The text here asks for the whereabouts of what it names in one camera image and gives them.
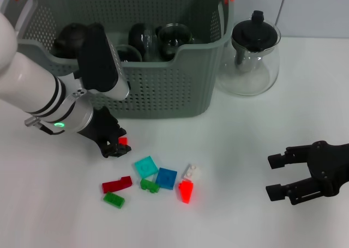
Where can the red toy brick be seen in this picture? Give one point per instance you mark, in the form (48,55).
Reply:
(115,185)

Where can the white toy brick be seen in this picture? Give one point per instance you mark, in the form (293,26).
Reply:
(192,172)

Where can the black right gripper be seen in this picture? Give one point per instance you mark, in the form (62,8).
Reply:
(330,166)

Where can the red-orange sloped toy brick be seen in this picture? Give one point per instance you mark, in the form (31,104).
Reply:
(186,192)

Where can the dark clay teapot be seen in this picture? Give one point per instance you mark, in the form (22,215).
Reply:
(68,36)

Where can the small red toy block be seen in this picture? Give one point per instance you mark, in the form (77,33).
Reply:
(122,141)

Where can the glass teacup with black sleeve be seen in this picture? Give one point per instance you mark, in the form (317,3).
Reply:
(174,38)
(131,54)
(139,38)

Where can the teal square toy plate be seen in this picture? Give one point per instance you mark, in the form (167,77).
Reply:
(145,167)

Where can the glass teapot with black lid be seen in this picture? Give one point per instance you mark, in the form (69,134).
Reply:
(255,34)

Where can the grey-green perforated storage bin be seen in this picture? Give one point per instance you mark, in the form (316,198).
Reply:
(169,90)

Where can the blue square toy plate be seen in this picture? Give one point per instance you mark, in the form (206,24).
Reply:
(166,178)

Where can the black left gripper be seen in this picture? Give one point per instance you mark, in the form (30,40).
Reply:
(106,125)

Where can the translucent green toy brick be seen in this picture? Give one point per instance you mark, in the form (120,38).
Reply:
(148,185)

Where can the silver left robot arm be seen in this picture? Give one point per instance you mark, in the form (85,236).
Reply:
(27,79)

